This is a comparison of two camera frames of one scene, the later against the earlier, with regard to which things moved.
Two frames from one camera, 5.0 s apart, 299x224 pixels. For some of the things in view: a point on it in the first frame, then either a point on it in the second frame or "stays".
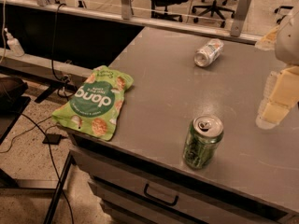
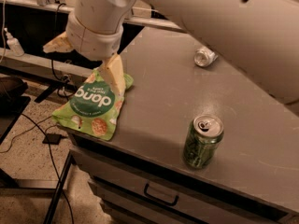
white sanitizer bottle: x=14 y=45 stays
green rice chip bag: x=95 y=106 stays
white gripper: x=288 y=41 to x=92 y=40
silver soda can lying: x=207 y=55 stays
